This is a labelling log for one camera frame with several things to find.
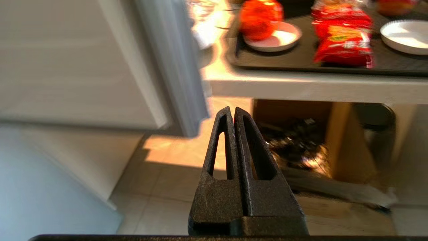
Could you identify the white plate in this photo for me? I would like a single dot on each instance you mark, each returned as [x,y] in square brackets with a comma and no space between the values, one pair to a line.
[406,36]
[281,38]

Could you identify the white fridge drawer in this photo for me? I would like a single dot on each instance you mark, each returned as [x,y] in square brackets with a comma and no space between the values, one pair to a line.
[60,167]

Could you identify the cardboard box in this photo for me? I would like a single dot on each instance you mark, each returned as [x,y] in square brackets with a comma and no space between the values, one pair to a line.
[301,134]

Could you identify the white fridge door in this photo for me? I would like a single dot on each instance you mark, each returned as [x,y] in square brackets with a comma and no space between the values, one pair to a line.
[97,63]

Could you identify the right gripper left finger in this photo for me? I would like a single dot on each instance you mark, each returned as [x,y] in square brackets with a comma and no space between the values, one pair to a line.
[217,201]

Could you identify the white table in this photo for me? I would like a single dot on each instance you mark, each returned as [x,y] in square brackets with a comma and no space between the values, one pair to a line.
[301,87]

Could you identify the red snack bag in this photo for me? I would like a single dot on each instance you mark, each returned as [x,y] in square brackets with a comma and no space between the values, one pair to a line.
[344,36]

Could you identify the dark trash bin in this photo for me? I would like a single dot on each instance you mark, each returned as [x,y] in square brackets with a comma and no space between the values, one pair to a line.
[376,134]

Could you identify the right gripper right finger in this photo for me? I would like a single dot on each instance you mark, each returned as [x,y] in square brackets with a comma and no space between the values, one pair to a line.
[271,201]

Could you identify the black tray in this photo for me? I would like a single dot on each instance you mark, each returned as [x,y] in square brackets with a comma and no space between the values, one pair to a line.
[301,60]

